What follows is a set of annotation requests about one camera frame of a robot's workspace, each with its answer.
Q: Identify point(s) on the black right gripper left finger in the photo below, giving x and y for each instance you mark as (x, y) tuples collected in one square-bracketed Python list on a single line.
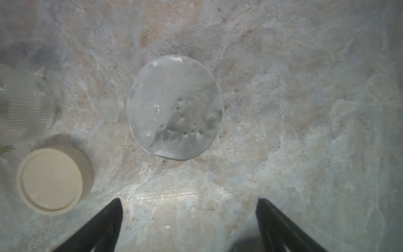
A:
[(100, 234)]

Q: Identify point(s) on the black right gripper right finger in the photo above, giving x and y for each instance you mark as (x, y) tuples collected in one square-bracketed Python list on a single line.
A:
[(279, 233)]

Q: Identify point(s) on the beige jar lid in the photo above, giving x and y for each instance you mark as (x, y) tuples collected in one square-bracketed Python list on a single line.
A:
[(53, 180)]

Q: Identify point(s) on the grey metal jar lid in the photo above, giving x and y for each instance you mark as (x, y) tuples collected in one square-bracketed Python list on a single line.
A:
[(174, 107)]

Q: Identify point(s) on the glass jar with tea leaves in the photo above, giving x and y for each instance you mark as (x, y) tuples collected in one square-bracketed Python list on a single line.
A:
[(28, 107)]

